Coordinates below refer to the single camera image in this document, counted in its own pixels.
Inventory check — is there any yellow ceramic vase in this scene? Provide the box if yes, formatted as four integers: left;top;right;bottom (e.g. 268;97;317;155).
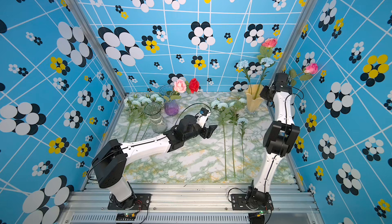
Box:
246;85;264;113

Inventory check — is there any pink rose stem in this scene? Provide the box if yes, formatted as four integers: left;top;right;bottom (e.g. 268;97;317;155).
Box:
159;79;188;102

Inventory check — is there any right circuit board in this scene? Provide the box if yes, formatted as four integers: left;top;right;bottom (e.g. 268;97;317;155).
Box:
248;212;265;224

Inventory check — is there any clear glass vase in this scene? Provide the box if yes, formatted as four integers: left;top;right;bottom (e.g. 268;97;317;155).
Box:
144;102;167;134

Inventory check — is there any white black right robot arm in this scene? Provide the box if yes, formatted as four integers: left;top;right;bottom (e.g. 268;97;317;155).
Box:
246;73;300;211

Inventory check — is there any aluminium corner post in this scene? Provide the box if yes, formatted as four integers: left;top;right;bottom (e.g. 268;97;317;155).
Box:
275;0;318;72
65;0;126;99

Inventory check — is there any left aluminium corner post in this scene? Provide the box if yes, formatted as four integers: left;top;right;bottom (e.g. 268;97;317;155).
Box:
65;0;126;99

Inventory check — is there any circuit board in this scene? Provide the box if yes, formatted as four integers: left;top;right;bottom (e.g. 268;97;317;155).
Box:
116;213;137;222
248;212;265;224

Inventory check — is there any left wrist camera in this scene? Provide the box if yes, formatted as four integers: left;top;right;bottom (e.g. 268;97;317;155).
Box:
196;108;211;128

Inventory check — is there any mixed flower bouquet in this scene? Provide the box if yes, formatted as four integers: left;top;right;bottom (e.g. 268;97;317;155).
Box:
235;38;319;99

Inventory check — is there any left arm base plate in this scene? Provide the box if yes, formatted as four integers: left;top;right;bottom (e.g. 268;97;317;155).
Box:
108;193;152;210

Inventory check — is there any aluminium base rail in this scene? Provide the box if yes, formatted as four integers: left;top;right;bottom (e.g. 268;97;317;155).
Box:
58;183;324;224

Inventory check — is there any left circuit board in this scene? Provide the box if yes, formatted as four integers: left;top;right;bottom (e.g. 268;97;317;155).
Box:
116;213;137;222

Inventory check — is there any red rose stem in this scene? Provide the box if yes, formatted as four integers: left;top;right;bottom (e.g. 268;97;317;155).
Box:
186;78;200;94

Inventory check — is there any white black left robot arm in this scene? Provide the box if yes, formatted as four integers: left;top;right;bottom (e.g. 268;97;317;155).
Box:
92;113;217;209

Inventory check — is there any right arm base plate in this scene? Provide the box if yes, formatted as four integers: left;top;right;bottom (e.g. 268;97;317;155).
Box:
230;193;274;211

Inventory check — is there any blue purple ribbed glass vase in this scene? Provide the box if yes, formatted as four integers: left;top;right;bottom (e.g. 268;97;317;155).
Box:
159;85;180;116

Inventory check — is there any right aluminium corner post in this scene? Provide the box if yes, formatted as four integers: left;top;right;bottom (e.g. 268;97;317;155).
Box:
275;0;318;72

